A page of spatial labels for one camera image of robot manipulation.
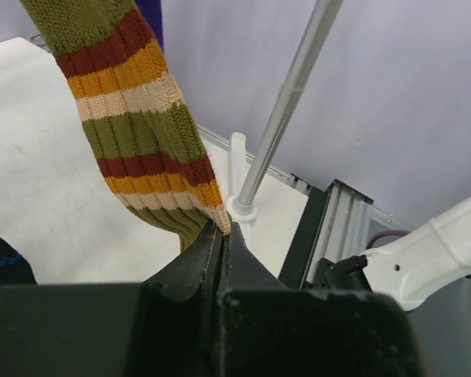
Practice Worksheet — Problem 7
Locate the striped olive sock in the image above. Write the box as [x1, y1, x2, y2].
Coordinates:
[23, 1, 232, 249]

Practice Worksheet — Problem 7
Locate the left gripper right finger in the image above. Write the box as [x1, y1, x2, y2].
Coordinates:
[219, 222, 288, 293]

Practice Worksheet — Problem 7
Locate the silver white drying rack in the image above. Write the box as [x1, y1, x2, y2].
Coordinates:
[226, 0, 343, 231]

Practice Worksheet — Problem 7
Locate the purple sock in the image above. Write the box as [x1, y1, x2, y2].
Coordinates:
[135, 0, 164, 51]

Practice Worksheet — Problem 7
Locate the aluminium rail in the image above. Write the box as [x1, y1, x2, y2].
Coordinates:
[278, 180, 411, 289]

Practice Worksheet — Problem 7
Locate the black blue sock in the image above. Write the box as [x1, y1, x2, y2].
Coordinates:
[0, 237, 37, 285]

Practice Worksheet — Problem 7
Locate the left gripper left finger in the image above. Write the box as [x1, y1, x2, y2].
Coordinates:
[144, 221, 222, 302]

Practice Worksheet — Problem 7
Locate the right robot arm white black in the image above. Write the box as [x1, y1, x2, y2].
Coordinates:
[305, 182, 471, 311]

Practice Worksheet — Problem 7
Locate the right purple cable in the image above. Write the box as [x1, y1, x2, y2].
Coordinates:
[371, 229, 411, 248]

